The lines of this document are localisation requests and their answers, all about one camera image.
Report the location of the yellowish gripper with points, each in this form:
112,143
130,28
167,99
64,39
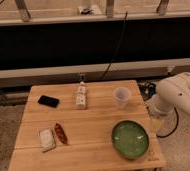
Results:
156,124

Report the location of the green ceramic bowl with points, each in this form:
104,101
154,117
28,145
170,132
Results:
130,139

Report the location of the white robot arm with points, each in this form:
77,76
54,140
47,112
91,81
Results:
171,92

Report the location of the clear plastic cup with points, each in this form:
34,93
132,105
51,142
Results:
122,96

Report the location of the wooden table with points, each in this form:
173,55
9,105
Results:
88,131

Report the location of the white small bottle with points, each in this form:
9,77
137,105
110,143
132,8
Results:
81,96

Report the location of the red-brown leaf-shaped dish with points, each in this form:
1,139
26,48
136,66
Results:
60,133

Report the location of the white wrapped block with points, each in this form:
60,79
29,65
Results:
47,140

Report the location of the black smartphone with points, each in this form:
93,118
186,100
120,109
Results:
48,101

